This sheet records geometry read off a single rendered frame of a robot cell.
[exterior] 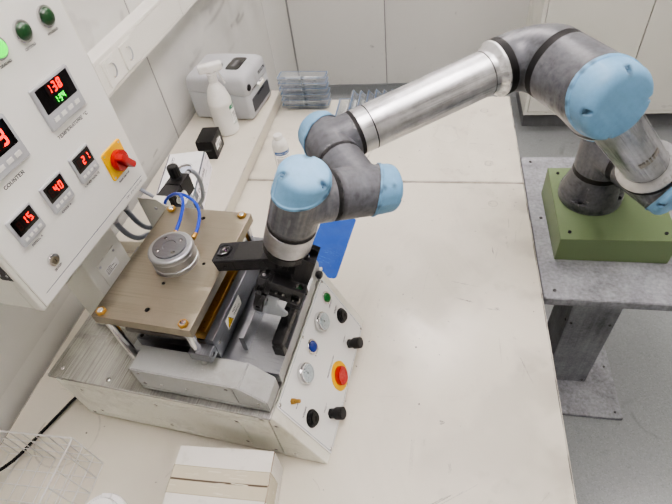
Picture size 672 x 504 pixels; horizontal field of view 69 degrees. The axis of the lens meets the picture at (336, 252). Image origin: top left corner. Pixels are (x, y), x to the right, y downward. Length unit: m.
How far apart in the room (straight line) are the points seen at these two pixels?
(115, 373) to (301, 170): 0.58
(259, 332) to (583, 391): 1.37
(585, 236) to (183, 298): 0.94
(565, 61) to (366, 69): 2.64
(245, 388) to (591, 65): 0.72
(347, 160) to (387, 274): 0.59
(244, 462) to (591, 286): 0.88
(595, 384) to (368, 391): 1.14
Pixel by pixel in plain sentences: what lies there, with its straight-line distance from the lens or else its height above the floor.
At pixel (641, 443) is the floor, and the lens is 2.01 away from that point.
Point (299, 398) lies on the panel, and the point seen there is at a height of 0.88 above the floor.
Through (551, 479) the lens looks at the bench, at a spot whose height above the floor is 0.75.
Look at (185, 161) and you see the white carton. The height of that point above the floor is 0.87.
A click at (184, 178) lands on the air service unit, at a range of 1.12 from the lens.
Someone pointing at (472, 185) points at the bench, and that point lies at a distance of 1.52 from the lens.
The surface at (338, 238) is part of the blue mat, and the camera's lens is 1.36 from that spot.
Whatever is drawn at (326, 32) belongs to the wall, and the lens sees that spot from 3.36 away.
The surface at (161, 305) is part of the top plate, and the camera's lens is 0.84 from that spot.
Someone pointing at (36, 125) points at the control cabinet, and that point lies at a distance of 0.84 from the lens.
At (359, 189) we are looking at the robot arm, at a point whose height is 1.28.
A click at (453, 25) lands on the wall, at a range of 3.29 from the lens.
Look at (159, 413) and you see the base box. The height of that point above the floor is 0.84.
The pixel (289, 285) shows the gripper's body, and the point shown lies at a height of 1.12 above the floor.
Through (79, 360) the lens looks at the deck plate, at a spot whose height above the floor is 0.93.
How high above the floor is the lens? 1.71
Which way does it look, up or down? 46 degrees down
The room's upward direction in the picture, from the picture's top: 9 degrees counter-clockwise
